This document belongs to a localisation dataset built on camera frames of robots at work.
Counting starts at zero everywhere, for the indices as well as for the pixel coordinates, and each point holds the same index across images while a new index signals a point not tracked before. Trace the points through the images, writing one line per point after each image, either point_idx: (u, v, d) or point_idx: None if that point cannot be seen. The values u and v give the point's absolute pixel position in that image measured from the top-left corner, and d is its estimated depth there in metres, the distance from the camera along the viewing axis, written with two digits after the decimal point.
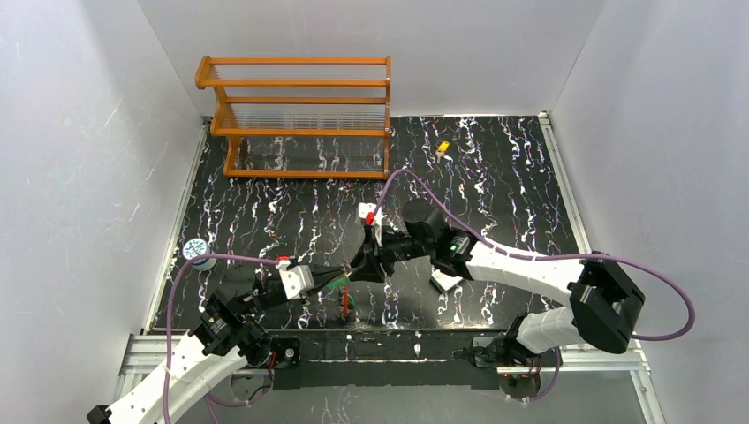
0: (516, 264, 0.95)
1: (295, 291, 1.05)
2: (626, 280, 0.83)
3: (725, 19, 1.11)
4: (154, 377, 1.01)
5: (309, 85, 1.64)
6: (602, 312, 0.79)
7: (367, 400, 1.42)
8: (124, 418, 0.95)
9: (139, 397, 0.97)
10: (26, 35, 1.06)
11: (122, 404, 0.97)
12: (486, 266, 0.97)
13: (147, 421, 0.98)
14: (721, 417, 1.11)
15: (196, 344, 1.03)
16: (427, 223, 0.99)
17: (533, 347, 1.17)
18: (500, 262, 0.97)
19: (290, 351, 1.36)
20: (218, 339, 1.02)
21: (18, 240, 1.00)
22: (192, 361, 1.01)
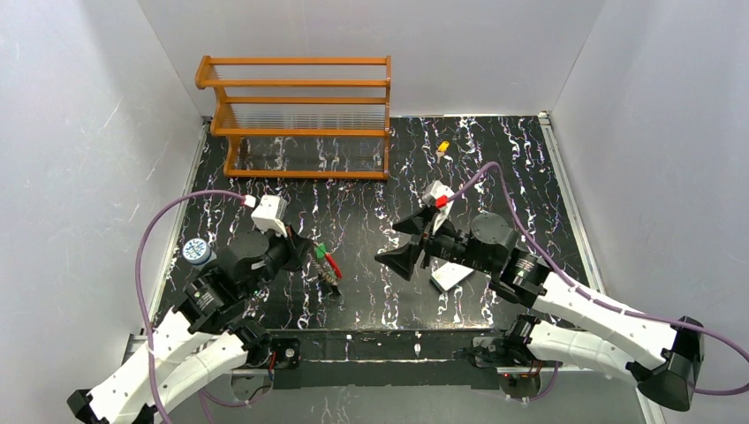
0: (599, 312, 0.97)
1: (272, 208, 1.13)
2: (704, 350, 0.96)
3: (724, 19, 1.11)
4: (134, 362, 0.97)
5: (309, 85, 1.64)
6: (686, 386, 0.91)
7: (367, 401, 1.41)
8: (109, 403, 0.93)
9: (121, 383, 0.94)
10: (26, 35, 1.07)
11: (106, 388, 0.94)
12: (563, 306, 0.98)
13: (134, 405, 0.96)
14: (721, 417, 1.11)
15: (181, 324, 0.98)
16: (502, 246, 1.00)
17: (538, 356, 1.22)
18: (582, 306, 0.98)
19: (290, 352, 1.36)
20: (212, 310, 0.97)
21: (19, 239, 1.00)
22: (177, 342, 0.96)
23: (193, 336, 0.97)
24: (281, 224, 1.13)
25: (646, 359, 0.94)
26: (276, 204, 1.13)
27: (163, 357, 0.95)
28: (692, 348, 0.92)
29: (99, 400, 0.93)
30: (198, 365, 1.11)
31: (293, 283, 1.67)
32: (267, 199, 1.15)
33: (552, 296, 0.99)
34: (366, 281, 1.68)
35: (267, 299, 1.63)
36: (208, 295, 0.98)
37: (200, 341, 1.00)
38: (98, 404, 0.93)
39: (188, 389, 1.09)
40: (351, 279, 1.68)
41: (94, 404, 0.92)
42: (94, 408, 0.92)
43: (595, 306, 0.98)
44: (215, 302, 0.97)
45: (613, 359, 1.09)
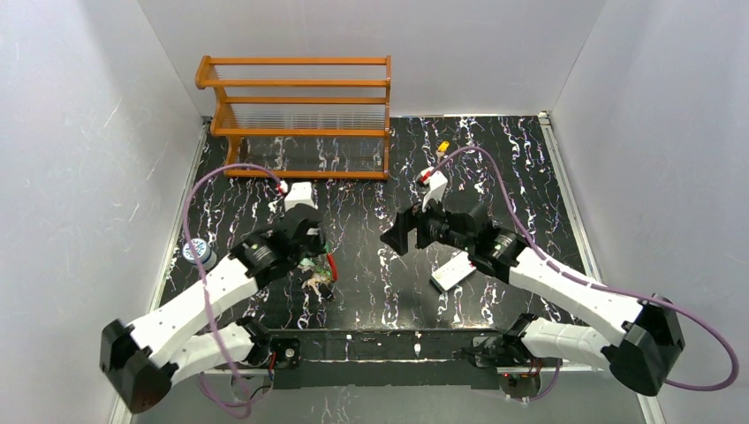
0: (566, 284, 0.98)
1: (306, 191, 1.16)
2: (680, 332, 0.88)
3: (724, 20, 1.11)
4: (185, 298, 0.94)
5: (309, 85, 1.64)
6: (652, 360, 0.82)
7: (367, 401, 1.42)
8: (154, 333, 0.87)
9: (170, 315, 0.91)
10: (26, 35, 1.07)
11: (150, 320, 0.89)
12: (533, 278, 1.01)
13: (173, 345, 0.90)
14: (721, 417, 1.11)
15: (238, 270, 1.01)
16: (470, 215, 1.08)
17: (533, 349, 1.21)
18: (549, 278, 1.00)
19: (290, 351, 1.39)
20: (265, 262, 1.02)
21: (20, 240, 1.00)
22: (232, 285, 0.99)
23: (249, 282, 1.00)
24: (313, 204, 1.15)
25: (610, 335, 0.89)
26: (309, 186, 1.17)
27: (218, 298, 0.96)
28: (667, 330, 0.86)
29: (141, 330, 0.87)
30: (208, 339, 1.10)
31: (293, 283, 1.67)
32: (301, 184, 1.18)
33: (524, 268, 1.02)
34: (366, 281, 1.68)
35: (267, 299, 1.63)
36: (263, 248, 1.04)
37: (248, 291, 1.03)
38: (141, 333, 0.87)
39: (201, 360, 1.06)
40: (351, 279, 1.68)
41: (135, 333, 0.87)
42: (136, 337, 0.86)
43: (564, 278, 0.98)
44: (268, 257, 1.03)
45: (593, 344, 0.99)
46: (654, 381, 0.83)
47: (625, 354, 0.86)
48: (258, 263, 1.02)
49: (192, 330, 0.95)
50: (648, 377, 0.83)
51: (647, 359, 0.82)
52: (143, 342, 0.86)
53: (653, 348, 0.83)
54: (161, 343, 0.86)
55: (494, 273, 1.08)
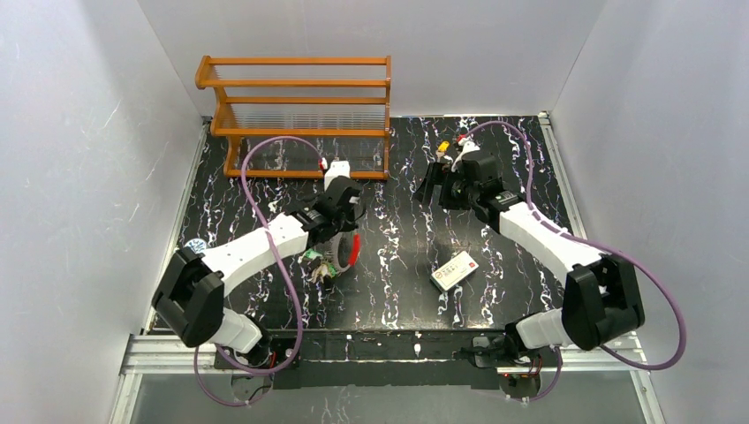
0: (541, 230, 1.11)
1: (344, 168, 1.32)
2: (633, 294, 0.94)
3: (725, 20, 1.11)
4: (248, 239, 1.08)
5: (310, 86, 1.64)
6: (590, 299, 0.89)
7: (367, 401, 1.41)
8: (223, 261, 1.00)
9: (237, 250, 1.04)
10: (26, 34, 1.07)
11: (220, 252, 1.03)
12: (515, 223, 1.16)
13: (238, 276, 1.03)
14: (721, 417, 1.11)
15: (294, 225, 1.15)
16: (479, 165, 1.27)
17: (526, 340, 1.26)
18: (528, 224, 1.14)
19: (290, 352, 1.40)
20: (316, 223, 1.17)
21: (19, 240, 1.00)
22: (290, 235, 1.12)
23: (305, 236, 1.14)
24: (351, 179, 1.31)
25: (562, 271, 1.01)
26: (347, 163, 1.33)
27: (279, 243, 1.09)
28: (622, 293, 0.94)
29: (213, 259, 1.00)
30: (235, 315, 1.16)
31: (293, 283, 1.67)
32: (340, 161, 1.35)
33: (511, 215, 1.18)
34: (366, 281, 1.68)
35: (267, 299, 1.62)
36: (314, 213, 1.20)
37: (299, 246, 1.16)
38: (212, 260, 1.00)
39: (230, 330, 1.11)
40: (351, 279, 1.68)
41: (207, 260, 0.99)
42: (208, 262, 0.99)
43: (540, 226, 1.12)
44: (317, 220, 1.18)
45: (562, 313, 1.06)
46: (588, 320, 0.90)
47: (571, 296, 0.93)
48: (311, 223, 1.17)
49: (250, 271, 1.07)
50: (584, 315, 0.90)
51: (586, 297, 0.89)
52: (215, 267, 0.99)
53: (594, 289, 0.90)
54: (230, 270, 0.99)
55: (487, 219, 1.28)
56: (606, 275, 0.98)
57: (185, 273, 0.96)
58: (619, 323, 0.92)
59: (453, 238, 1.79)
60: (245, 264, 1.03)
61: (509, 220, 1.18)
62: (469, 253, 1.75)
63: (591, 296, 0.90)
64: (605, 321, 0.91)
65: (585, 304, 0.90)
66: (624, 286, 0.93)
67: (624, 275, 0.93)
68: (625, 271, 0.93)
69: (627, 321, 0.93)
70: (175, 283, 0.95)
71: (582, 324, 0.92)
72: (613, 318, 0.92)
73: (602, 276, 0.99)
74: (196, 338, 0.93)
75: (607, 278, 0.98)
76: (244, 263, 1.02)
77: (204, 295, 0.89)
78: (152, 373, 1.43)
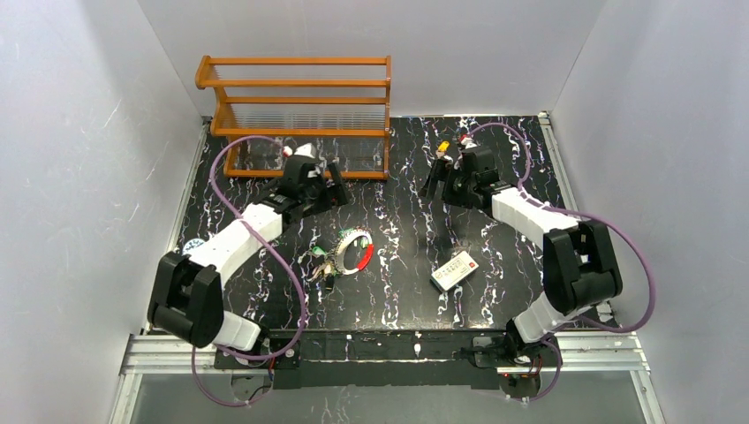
0: (525, 206, 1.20)
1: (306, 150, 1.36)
2: (609, 259, 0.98)
3: (725, 21, 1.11)
4: (228, 231, 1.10)
5: (310, 85, 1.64)
6: (565, 258, 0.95)
7: (366, 401, 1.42)
8: (211, 255, 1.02)
9: (221, 243, 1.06)
10: (26, 34, 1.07)
11: (206, 248, 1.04)
12: (506, 203, 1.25)
13: (228, 268, 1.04)
14: (721, 417, 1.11)
15: (268, 211, 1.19)
16: (476, 155, 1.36)
17: (524, 335, 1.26)
18: (517, 203, 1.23)
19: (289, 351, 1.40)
20: (284, 206, 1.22)
21: (18, 240, 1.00)
22: (264, 219, 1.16)
23: (278, 218, 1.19)
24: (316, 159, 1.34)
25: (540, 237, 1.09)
26: (311, 147, 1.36)
27: (258, 228, 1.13)
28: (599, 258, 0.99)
29: (200, 256, 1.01)
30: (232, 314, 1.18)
31: (293, 283, 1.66)
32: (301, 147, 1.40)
33: (503, 197, 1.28)
34: (366, 280, 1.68)
35: (267, 299, 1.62)
36: (279, 197, 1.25)
37: (276, 229, 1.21)
38: (200, 256, 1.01)
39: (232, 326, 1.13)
40: (351, 278, 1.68)
41: (195, 258, 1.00)
42: (198, 260, 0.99)
43: (526, 204, 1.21)
44: (285, 201, 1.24)
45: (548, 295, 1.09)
46: (563, 277, 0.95)
47: (548, 255, 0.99)
48: (279, 206, 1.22)
49: (238, 261, 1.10)
50: (559, 274, 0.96)
51: (560, 255, 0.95)
52: (205, 261, 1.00)
53: (568, 249, 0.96)
54: (221, 261, 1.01)
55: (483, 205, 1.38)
56: (584, 243, 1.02)
57: (176, 278, 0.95)
58: (594, 286, 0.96)
59: (453, 238, 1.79)
60: (233, 254, 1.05)
61: (500, 202, 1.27)
62: (469, 253, 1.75)
63: (565, 254, 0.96)
64: (579, 282, 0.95)
65: (560, 262, 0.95)
66: (600, 251, 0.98)
67: (599, 238, 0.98)
68: (600, 236, 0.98)
69: (602, 285, 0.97)
70: (168, 291, 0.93)
71: (559, 283, 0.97)
72: (588, 281, 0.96)
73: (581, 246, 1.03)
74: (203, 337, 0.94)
75: (586, 246, 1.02)
76: (230, 253, 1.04)
77: (201, 293, 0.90)
78: (152, 373, 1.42)
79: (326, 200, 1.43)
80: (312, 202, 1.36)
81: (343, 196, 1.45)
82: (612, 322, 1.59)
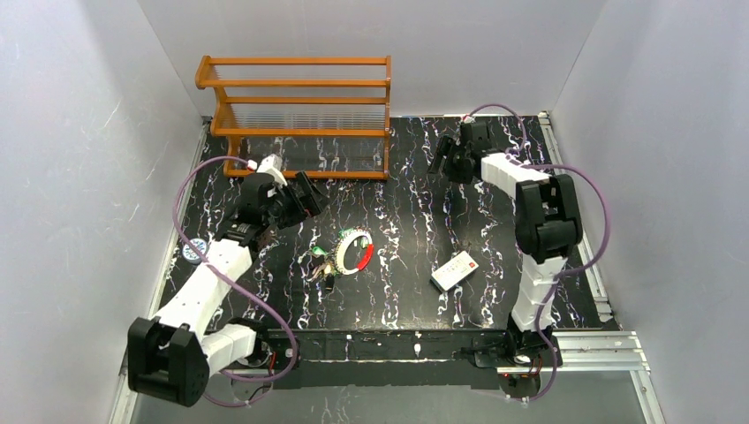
0: (506, 166, 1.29)
1: (268, 163, 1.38)
2: (574, 210, 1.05)
3: (725, 21, 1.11)
4: (194, 281, 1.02)
5: (310, 85, 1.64)
6: (533, 204, 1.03)
7: (367, 401, 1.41)
8: (181, 314, 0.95)
9: (188, 297, 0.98)
10: (26, 34, 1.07)
11: (174, 306, 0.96)
12: (491, 163, 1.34)
13: (203, 322, 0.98)
14: (721, 417, 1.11)
15: (231, 246, 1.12)
16: (472, 124, 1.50)
17: (519, 322, 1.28)
18: (500, 163, 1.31)
19: (290, 352, 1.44)
20: (250, 234, 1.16)
21: (18, 240, 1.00)
22: (231, 256, 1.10)
23: (245, 251, 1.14)
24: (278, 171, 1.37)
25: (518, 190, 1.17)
26: (273, 159, 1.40)
27: (225, 268, 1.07)
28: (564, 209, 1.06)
29: (170, 317, 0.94)
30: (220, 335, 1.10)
31: (293, 283, 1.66)
32: (264, 160, 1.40)
33: (490, 160, 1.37)
34: (366, 281, 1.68)
35: (267, 299, 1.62)
36: (242, 226, 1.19)
37: (245, 261, 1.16)
38: (170, 318, 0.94)
39: (225, 350, 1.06)
40: (351, 279, 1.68)
41: (164, 321, 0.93)
42: (168, 322, 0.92)
43: (508, 163, 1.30)
44: (250, 230, 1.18)
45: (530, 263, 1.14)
46: (530, 222, 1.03)
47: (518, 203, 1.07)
48: (245, 237, 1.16)
49: (210, 309, 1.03)
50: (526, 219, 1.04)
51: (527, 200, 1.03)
52: (177, 322, 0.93)
53: (536, 197, 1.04)
54: (196, 318, 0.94)
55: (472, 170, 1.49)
56: (554, 197, 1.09)
57: (149, 343, 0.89)
58: (559, 232, 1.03)
59: (453, 238, 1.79)
60: (205, 306, 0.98)
61: (487, 164, 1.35)
62: (469, 253, 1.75)
63: (533, 200, 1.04)
64: (544, 226, 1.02)
65: (527, 207, 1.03)
66: (565, 203, 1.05)
67: (564, 191, 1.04)
68: (566, 189, 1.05)
69: (567, 233, 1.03)
70: (143, 358, 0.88)
71: (527, 229, 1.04)
72: (554, 226, 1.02)
73: (551, 200, 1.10)
74: (192, 394, 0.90)
75: (556, 200, 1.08)
76: (202, 306, 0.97)
77: (180, 356, 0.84)
78: None
79: (296, 213, 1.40)
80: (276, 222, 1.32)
81: (316, 207, 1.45)
82: (612, 322, 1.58)
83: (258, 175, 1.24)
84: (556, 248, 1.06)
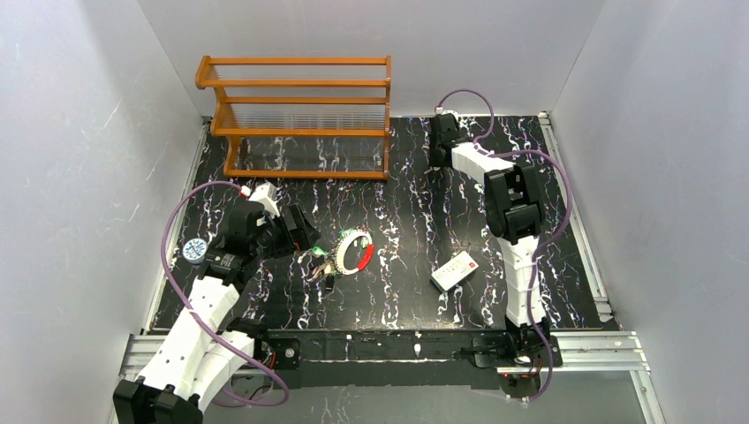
0: (471, 154, 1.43)
1: (264, 191, 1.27)
2: (537, 193, 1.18)
3: (725, 22, 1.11)
4: (177, 331, 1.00)
5: (310, 85, 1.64)
6: (500, 193, 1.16)
7: (366, 401, 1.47)
8: (166, 372, 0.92)
9: (171, 352, 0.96)
10: (26, 35, 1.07)
11: (157, 363, 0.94)
12: (460, 152, 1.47)
13: (189, 374, 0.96)
14: (721, 416, 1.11)
15: (215, 284, 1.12)
16: (439, 116, 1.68)
17: (514, 319, 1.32)
18: (468, 153, 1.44)
19: (290, 351, 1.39)
20: (235, 266, 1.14)
21: (18, 240, 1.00)
22: (215, 299, 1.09)
23: (230, 290, 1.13)
24: (273, 201, 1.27)
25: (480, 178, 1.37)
26: (268, 185, 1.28)
27: (208, 314, 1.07)
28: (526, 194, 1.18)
29: (154, 375, 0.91)
30: (214, 355, 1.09)
31: (293, 283, 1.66)
32: (261, 185, 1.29)
33: (460, 149, 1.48)
34: (366, 281, 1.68)
35: (266, 299, 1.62)
36: (228, 257, 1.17)
37: (231, 299, 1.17)
38: (155, 377, 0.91)
39: (220, 375, 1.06)
40: (351, 279, 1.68)
41: (148, 381, 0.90)
42: (153, 383, 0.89)
43: (475, 153, 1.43)
44: (235, 261, 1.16)
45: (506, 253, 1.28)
46: (499, 208, 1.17)
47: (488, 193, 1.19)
48: (229, 269, 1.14)
49: (197, 359, 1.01)
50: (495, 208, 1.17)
51: (496, 192, 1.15)
52: (162, 383, 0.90)
53: (504, 186, 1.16)
54: (179, 375, 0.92)
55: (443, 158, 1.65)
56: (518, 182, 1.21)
57: (137, 401, 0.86)
58: (525, 215, 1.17)
59: (453, 238, 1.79)
60: (190, 359, 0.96)
61: (457, 154, 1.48)
62: (469, 253, 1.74)
63: (501, 191, 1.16)
64: (511, 213, 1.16)
65: (495, 197, 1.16)
66: (528, 188, 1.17)
67: (527, 178, 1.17)
68: (529, 176, 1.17)
69: (531, 215, 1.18)
70: (132, 415, 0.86)
71: (497, 215, 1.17)
72: (520, 210, 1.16)
73: (516, 185, 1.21)
74: None
75: (519, 185, 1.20)
76: (186, 361, 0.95)
77: (170, 419, 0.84)
78: None
79: (285, 246, 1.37)
80: (263, 252, 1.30)
81: (306, 239, 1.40)
82: (612, 322, 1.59)
83: (249, 204, 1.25)
84: (525, 229, 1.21)
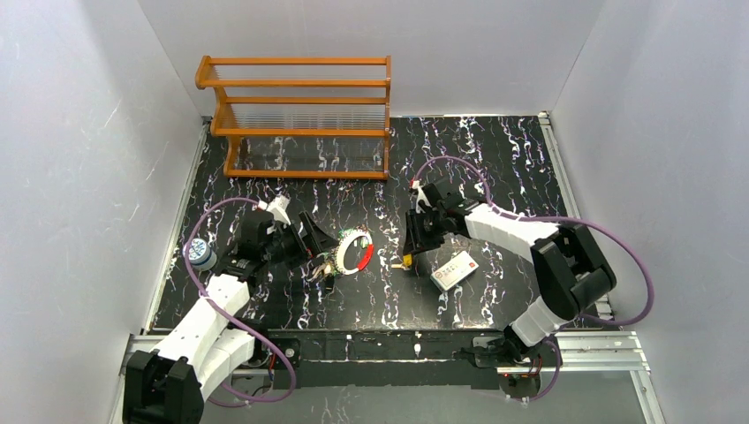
0: (498, 222, 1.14)
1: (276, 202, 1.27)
2: (598, 255, 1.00)
3: (725, 22, 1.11)
4: (193, 314, 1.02)
5: (310, 85, 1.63)
6: (558, 268, 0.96)
7: (366, 400, 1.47)
8: (181, 346, 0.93)
9: (187, 329, 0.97)
10: (26, 35, 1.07)
11: (173, 338, 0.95)
12: (481, 220, 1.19)
13: (200, 353, 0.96)
14: (720, 416, 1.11)
15: (230, 280, 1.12)
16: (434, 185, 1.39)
17: (525, 338, 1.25)
18: (490, 219, 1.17)
19: (289, 351, 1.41)
20: (248, 269, 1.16)
21: (18, 239, 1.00)
22: (230, 291, 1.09)
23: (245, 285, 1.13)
24: (285, 213, 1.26)
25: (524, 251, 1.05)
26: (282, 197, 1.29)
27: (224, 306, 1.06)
28: (587, 259, 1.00)
29: (169, 349, 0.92)
30: (218, 349, 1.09)
31: (293, 283, 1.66)
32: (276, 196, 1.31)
33: (475, 215, 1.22)
34: (366, 281, 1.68)
35: (267, 299, 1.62)
36: (241, 261, 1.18)
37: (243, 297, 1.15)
38: (169, 351, 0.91)
39: (221, 368, 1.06)
40: (351, 279, 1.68)
41: (163, 353, 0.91)
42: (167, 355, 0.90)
43: (501, 218, 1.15)
44: (248, 266, 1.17)
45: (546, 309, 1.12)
46: (563, 287, 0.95)
47: (540, 268, 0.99)
48: (244, 272, 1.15)
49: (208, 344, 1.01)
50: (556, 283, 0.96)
51: (555, 267, 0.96)
52: (175, 355, 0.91)
53: (559, 258, 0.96)
54: (192, 351, 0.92)
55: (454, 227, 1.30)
56: (569, 246, 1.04)
57: (147, 376, 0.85)
58: (593, 286, 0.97)
59: (453, 238, 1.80)
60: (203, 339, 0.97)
61: (473, 222, 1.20)
62: (469, 253, 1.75)
63: (557, 264, 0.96)
64: (578, 286, 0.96)
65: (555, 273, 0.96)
66: (586, 250, 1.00)
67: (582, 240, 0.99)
68: (584, 237, 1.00)
69: (600, 282, 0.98)
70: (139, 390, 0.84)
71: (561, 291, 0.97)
72: (587, 281, 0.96)
73: (566, 246, 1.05)
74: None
75: (572, 249, 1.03)
76: (201, 339, 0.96)
77: (177, 390, 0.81)
78: None
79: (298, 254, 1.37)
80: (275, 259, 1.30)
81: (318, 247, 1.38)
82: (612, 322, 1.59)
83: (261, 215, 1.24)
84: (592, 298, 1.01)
